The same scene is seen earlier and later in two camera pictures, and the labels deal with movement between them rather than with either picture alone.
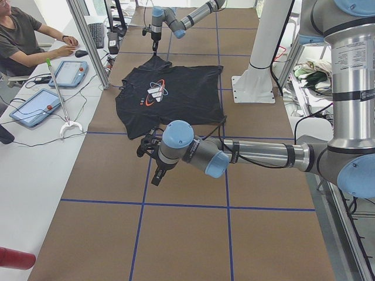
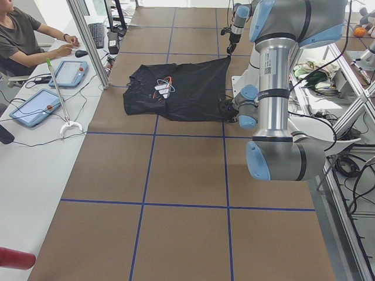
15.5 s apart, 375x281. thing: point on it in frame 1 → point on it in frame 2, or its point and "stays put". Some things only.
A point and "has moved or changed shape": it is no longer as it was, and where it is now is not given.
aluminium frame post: (75, 7) stays put
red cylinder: (14, 259) stays put
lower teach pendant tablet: (37, 108) stays put
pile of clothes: (317, 75) stays put
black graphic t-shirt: (160, 94) has moved or changed shape
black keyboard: (97, 31) stays put
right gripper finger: (154, 47) → (229, 49)
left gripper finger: (157, 178) → (231, 119)
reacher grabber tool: (68, 122) stays put
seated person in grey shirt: (20, 47) stays put
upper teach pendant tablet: (70, 74) stays put
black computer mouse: (81, 53) stays put
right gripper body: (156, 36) → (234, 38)
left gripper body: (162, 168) → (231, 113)
